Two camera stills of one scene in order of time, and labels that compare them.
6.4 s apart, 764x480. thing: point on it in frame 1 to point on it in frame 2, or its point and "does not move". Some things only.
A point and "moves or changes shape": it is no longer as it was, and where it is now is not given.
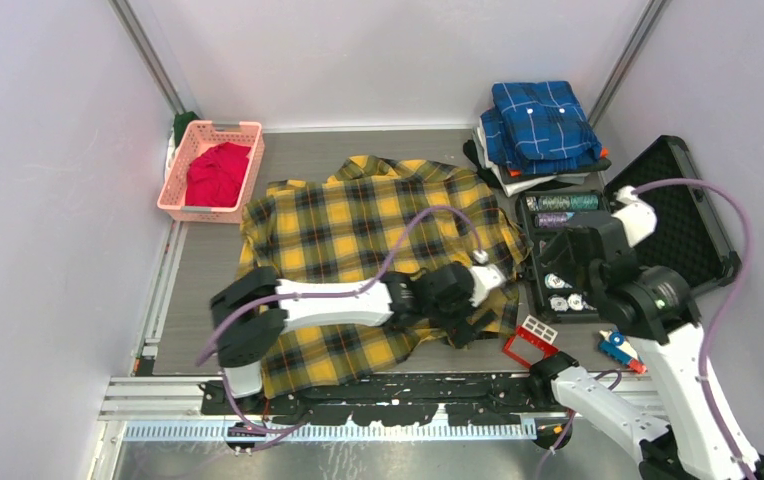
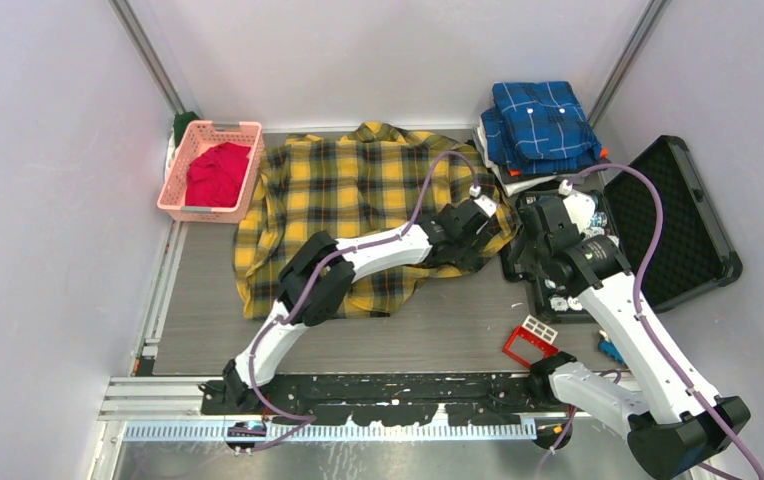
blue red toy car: (617, 347) does not move
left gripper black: (458, 327) to (465, 257)
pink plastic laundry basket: (200, 134) does not move
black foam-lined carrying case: (691, 236) does not move
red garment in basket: (214, 177) does not move
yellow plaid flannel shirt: (368, 222) moves or changes shape
